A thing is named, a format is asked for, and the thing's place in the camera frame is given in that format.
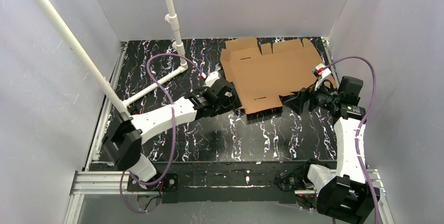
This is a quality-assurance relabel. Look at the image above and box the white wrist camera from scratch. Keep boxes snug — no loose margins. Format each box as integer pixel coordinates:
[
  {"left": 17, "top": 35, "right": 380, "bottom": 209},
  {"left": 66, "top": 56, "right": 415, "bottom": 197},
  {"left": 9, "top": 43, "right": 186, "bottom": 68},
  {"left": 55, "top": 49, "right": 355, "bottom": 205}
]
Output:
[
  {"left": 312, "top": 63, "right": 331, "bottom": 91},
  {"left": 200, "top": 71, "right": 220, "bottom": 87}
]

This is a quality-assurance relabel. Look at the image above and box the brown cardboard box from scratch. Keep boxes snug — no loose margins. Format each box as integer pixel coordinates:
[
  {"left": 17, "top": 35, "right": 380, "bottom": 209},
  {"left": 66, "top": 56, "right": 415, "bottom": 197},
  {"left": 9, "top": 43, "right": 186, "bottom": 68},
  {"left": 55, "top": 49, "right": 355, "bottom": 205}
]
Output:
[{"left": 220, "top": 37, "right": 323, "bottom": 115}]

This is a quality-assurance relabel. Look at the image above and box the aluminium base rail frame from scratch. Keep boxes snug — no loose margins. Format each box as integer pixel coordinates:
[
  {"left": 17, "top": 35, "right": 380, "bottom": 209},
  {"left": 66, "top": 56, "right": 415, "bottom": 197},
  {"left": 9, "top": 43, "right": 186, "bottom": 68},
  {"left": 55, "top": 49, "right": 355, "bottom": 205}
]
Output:
[{"left": 64, "top": 40, "right": 394, "bottom": 224}]

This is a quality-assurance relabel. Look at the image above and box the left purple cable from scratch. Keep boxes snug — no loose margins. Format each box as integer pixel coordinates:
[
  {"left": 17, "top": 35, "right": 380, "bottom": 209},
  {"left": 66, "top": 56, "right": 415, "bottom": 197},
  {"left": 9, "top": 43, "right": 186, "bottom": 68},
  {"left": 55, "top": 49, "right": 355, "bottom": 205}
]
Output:
[{"left": 119, "top": 53, "right": 205, "bottom": 214}]

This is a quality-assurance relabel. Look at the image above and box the white pvc pipe frame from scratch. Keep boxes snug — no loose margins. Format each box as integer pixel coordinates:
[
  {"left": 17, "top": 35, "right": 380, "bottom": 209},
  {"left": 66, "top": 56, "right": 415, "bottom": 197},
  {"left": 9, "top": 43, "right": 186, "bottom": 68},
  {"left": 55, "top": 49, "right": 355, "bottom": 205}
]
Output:
[{"left": 14, "top": 0, "right": 188, "bottom": 117}]

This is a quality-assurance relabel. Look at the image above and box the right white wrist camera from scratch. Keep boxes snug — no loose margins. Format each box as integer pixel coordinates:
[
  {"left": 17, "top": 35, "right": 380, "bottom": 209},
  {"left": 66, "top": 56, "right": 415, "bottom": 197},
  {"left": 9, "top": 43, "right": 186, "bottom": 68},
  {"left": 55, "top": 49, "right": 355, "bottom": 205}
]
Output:
[{"left": 312, "top": 63, "right": 331, "bottom": 91}]

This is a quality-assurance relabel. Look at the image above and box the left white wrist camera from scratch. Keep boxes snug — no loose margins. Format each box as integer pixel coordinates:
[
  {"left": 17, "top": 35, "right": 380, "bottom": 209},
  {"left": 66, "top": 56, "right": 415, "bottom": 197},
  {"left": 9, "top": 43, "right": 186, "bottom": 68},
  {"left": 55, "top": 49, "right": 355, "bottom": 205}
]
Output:
[{"left": 200, "top": 71, "right": 220, "bottom": 87}]

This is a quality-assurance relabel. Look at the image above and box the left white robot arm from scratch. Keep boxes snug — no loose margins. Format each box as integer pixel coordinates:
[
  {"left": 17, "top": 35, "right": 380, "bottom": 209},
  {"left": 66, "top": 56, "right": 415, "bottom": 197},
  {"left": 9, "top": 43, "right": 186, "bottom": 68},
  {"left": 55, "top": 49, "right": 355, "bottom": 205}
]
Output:
[{"left": 102, "top": 78, "right": 241, "bottom": 187}]

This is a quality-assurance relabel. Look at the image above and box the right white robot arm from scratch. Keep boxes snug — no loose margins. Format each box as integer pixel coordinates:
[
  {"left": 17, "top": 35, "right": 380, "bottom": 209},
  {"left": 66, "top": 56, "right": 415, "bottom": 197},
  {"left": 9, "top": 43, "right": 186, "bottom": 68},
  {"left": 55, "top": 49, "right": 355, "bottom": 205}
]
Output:
[{"left": 274, "top": 76, "right": 380, "bottom": 223}]

